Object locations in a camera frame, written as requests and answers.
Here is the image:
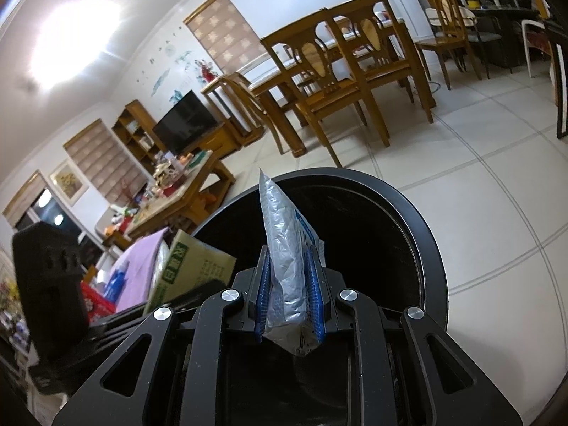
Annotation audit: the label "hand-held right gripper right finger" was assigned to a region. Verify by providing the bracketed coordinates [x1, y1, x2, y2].
[310, 247, 523, 426]

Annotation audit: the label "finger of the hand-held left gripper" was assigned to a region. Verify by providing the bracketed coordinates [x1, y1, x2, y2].
[88, 279, 228, 343]

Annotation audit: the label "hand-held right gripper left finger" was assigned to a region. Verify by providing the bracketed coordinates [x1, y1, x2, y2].
[52, 246, 271, 426]

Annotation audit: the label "green yellow carton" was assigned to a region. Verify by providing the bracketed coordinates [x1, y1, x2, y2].
[144, 229, 238, 316]

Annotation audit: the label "silver foil packet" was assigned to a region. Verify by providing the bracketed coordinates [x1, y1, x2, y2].
[258, 168, 327, 358]

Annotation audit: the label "black round trash bin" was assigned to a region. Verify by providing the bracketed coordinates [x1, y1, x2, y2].
[192, 168, 450, 409]

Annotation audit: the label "red patterned carton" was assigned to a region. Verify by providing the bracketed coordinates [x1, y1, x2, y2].
[80, 283, 117, 326]

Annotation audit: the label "purple printed cloth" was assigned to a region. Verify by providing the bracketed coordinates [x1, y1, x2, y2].
[104, 227, 171, 316]

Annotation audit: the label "blue tube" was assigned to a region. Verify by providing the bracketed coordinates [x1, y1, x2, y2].
[103, 260, 132, 302]

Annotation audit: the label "dark glass door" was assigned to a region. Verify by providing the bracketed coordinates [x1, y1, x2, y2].
[15, 186, 96, 258]

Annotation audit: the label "patterned window blind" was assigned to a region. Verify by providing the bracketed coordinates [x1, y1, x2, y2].
[184, 0, 263, 75]
[63, 118, 150, 206]
[1, 170, 49, 228]

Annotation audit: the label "small framed flower painting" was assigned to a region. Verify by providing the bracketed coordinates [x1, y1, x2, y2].
[49, 158, 90, 207]

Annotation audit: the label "wooden coffee table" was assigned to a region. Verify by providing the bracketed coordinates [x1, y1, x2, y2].
[126, 151, 236, 241]

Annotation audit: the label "coffee table clutter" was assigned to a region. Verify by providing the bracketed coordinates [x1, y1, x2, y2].
[104, 151, 214, 237]

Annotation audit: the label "wooden television stand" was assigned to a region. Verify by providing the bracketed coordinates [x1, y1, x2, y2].
[191, 119, 246, 161]

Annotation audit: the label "wooden open bookshelf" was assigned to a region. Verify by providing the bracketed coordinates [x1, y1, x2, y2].
[111, 99, 161, 166]

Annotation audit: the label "black flat television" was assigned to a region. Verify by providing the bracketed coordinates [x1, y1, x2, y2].
[152, 90, 218, 156]

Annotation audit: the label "curved back wooden chair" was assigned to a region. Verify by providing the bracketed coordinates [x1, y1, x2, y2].
[219, 73, 285, 155]

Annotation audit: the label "wooden dining chair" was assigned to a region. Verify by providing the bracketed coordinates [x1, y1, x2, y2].
[260, 8, 392, 168]
[326, 0, 436, 125]
[414, 0, 484, 89]

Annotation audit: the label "tall wooden plant stand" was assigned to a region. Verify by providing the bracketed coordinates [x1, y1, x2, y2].
[201, 75, 255, 145]

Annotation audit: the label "wooden dining table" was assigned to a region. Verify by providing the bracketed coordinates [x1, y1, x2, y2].
[235, 17, 410, 157]

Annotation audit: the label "ceiling lamp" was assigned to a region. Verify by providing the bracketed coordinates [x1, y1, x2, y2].
[29, 0, 127, 92]

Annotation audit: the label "white cushioned chair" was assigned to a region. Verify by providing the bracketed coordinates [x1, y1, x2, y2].
[425, 6, 491, 79]

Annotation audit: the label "dark side table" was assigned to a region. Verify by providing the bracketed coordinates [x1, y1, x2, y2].
[465, 0, 549, 70]

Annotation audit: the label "white plastic chair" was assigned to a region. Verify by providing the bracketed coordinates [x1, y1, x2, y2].
[521, 18, 556, 79]

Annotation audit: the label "blue wall decals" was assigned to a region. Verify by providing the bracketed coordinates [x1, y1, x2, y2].
[148, 45, 198, 98]

